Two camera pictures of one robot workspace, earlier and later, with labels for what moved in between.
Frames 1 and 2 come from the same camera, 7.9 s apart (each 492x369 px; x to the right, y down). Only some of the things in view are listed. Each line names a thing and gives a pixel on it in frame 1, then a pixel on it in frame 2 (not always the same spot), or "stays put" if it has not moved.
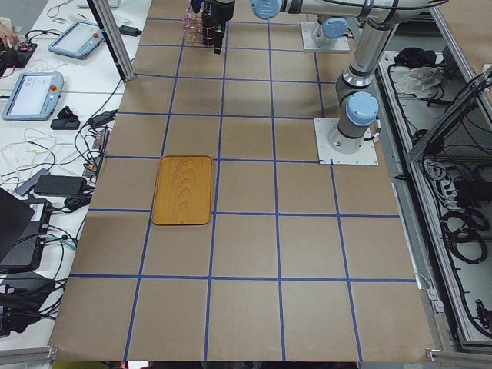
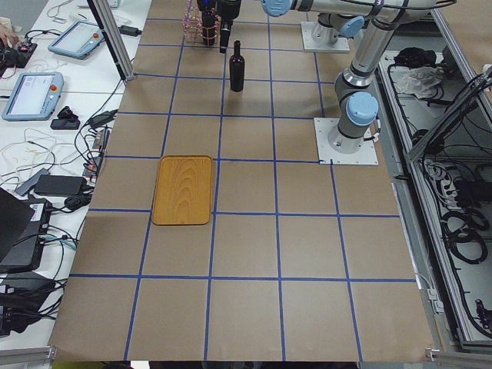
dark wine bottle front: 208,28 stays put
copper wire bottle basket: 193,29 stays put
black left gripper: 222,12 to 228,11
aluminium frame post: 114,37 stays put
